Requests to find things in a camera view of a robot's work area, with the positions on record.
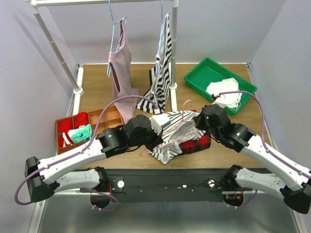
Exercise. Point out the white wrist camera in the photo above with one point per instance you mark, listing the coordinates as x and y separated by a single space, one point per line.
160 121
220 101

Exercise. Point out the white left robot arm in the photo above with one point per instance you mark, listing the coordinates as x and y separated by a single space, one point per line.
48 176

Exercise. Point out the blue hanger with mauve top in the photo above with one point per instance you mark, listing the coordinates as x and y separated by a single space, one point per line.
114 25

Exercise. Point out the red sock roll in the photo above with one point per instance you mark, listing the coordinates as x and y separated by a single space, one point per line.
80 120

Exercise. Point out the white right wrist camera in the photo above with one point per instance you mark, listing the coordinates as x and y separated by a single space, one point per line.
220 101

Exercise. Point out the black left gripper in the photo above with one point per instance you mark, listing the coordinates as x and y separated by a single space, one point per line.
153 141

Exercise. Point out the pink wire hanger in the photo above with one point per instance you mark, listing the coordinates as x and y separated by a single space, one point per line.
180 129

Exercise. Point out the red black plaid shirt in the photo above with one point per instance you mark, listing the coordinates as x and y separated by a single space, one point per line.
192 146

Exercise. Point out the orange compartment organizer box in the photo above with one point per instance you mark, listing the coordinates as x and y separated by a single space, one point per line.
111 119

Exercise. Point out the thin striped tank top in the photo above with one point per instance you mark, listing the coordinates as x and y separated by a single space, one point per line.
180 137

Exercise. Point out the red white striped sock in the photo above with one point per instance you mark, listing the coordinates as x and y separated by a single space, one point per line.
64 140

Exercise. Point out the white cloth in tray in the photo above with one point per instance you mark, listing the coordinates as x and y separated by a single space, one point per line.
233 100

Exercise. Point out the blue hanger with striped top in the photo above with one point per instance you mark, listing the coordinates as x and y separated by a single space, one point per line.
160 56

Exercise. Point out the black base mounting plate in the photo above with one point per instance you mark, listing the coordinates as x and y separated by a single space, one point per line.
163 185

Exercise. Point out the bold black white striped top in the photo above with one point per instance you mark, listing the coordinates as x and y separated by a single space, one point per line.
161 96

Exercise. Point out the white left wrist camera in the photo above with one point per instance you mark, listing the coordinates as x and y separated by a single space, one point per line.
160 121

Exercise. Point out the mauve tank top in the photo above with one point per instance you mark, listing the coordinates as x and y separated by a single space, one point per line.
119 62

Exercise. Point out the silver clothes rack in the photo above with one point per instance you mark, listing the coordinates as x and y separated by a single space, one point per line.
77 84

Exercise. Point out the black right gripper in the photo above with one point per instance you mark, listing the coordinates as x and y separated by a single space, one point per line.
198 119

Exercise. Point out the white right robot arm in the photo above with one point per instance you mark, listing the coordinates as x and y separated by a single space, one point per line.
286 179

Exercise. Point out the teal cloth bundle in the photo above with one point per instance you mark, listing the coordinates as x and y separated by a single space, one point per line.
81 134

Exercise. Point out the green plastic tray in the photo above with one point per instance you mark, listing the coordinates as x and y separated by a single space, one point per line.
209 71

